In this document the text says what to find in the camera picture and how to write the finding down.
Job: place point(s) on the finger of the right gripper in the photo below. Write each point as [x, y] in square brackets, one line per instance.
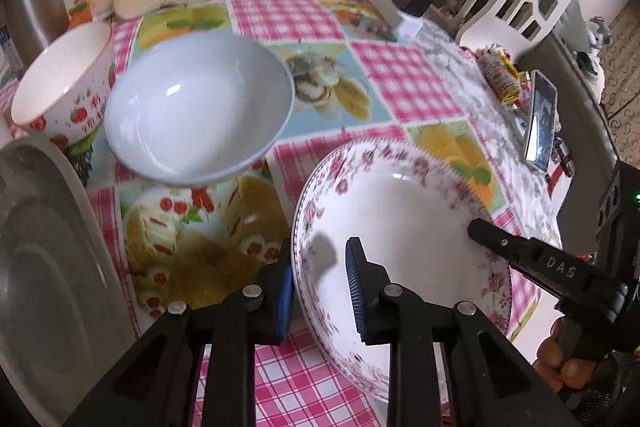
[545, 266]

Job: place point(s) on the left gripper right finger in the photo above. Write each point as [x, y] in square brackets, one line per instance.
[373, 311]

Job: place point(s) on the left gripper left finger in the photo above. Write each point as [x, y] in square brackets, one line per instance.
[277, 283]

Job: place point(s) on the floral pink rimmed plate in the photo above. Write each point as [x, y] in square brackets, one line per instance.
[410, 211]

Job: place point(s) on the strawberry pattern red-rimmed bowl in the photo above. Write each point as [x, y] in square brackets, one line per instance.
[62, 95]

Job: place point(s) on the right hand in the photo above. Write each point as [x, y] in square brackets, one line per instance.
[580, 384]

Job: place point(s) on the grey floral tablecloth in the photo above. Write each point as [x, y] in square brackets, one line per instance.
[526, 188]

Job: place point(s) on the smartphone with lit screen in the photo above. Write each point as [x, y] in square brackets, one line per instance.
[540, 132]

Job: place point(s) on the plain white round bowl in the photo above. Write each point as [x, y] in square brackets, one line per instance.
[198, 109]

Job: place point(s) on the pink checkered fruit tablecloth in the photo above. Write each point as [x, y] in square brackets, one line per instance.
[354, 79]

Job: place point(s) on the grey metal round tray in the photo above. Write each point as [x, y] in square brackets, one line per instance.
[64, 317]

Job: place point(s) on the colourful candy roll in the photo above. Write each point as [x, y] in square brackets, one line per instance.
[501, 78]

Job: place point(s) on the white small box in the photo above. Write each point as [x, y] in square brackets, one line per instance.
[407, 26]

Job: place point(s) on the orange snack packet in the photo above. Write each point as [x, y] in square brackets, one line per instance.
[87, 11]

